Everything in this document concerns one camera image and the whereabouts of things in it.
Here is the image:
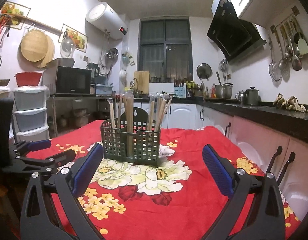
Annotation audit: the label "dark green utensil basket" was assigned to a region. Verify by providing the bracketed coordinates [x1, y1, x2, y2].
[100, 107, 161, 167]

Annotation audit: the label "chopstick bundle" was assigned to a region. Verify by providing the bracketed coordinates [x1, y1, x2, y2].
[147, 93, 168, 132]
[107, 90, 134, 157]

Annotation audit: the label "dark kitchen window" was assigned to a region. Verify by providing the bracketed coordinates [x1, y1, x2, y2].
[137, 18, 193, 82]

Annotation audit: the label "white plastic drawer unit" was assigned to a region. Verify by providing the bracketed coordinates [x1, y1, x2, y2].
[13, 86, 50, 141]

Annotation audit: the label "metal shelf rack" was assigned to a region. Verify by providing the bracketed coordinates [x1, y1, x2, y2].
[46, 95, 116, 138]

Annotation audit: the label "red plastic basin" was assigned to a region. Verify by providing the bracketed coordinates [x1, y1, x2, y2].
[15, 72, 42, 87]

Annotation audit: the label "black microwave oven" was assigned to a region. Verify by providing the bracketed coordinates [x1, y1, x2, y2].
[42, 66, 91, 96]

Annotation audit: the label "white base cabinets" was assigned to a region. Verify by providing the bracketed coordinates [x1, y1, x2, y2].
[114, 101, 308, 223]

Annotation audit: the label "light blue storage box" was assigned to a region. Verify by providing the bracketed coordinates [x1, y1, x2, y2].
[95, 84, 113, 96]

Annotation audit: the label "black countertop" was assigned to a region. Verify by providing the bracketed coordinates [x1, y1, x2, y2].
[114, 96, 308, 146]

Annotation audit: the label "round bamboo tray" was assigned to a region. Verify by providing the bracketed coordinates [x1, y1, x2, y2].
[20, 30, 55, 69]

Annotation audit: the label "ginger pile on counter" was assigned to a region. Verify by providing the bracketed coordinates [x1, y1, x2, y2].
[273, 93, 308, 113]

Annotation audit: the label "wooden cutting board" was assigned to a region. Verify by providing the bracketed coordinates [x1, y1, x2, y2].
[134, 71, 150, 94]

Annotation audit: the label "dark lidded pot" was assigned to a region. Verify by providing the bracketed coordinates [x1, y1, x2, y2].
[245, 87, 259, 106]

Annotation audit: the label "steel kettle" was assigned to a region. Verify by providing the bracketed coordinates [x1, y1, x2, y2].
[235, 90, 247, 105]

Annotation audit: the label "steel stock pot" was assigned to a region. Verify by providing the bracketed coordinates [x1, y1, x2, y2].
[215, 83, 233, 99]

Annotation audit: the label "blue knife block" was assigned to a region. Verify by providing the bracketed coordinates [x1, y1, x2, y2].
[174, 86, 187, 99]

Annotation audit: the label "hanging steel strainer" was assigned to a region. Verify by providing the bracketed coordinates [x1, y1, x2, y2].
[268, 35, 283, 82]

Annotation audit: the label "white water heater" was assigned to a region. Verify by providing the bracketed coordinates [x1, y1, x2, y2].
[85, 2, 128, 40]

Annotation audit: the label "hanging steel ladle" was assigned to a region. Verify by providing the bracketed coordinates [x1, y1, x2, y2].
[271, 25, 287, 74]

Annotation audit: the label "hanging pot lid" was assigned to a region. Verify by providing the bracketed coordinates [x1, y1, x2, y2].
[196, 63, 212, 80]

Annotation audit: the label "black range hood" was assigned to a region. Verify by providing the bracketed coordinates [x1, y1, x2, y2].
[207, 0, 266, 63]

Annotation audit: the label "glass pot lid on wall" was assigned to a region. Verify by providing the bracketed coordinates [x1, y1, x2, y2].
[59, 36, 76, 58]

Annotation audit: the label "fruit picture on wall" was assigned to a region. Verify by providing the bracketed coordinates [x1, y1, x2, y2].
[58, 24, 88, 53]

